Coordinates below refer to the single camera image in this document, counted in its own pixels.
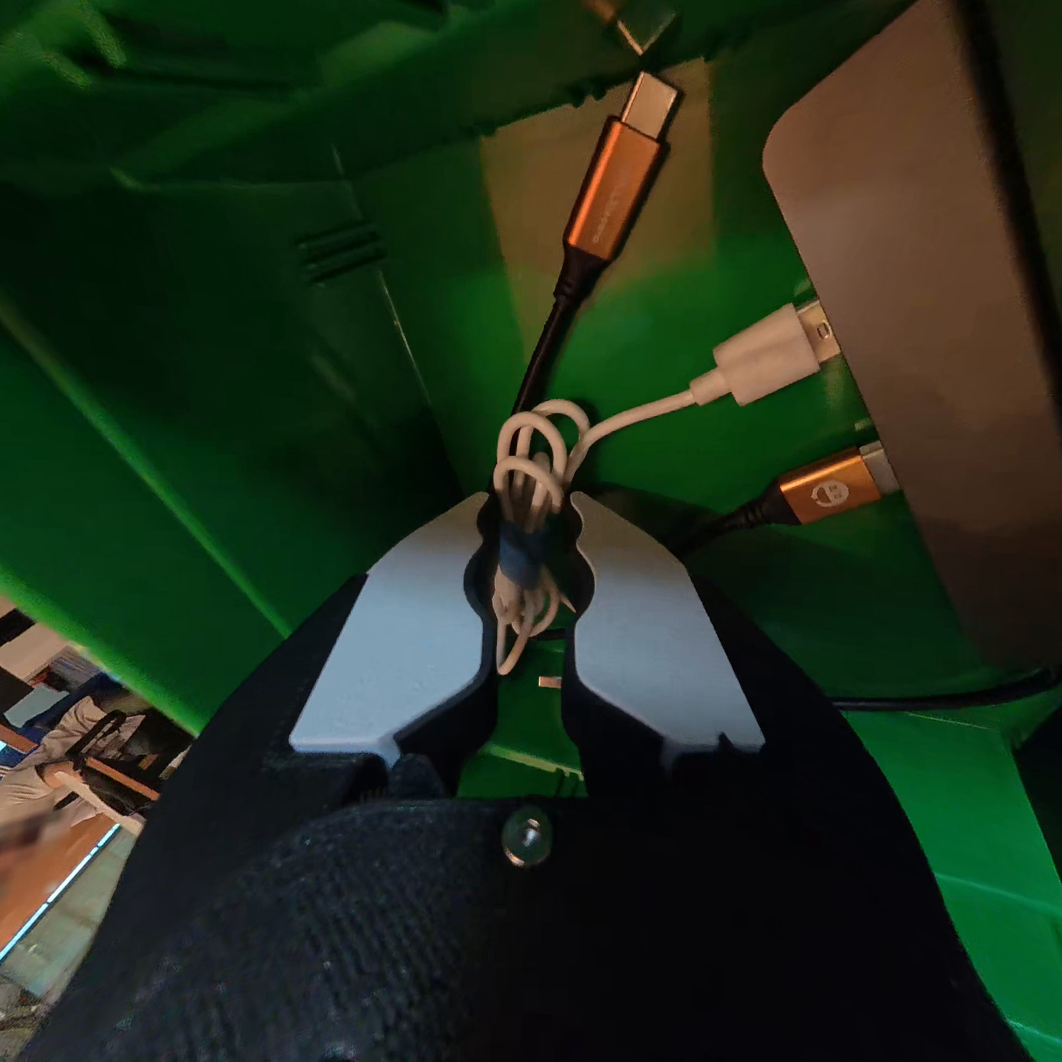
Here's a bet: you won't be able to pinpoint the black usb hub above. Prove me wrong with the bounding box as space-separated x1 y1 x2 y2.
762 0 1062 675

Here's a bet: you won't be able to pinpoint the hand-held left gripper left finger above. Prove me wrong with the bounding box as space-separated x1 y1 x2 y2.
288 490 501 758

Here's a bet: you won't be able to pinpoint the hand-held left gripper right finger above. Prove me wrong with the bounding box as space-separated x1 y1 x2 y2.
560 490 767 754

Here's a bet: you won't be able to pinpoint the black usb cable orange plugs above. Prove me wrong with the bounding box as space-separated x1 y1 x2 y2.
508 70 903 555

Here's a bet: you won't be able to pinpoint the green plastic bin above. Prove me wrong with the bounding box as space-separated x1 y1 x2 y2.
0 0 1062 1062

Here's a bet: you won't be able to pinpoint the white usb cable blue tape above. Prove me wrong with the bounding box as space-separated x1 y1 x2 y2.
491 300 843 677

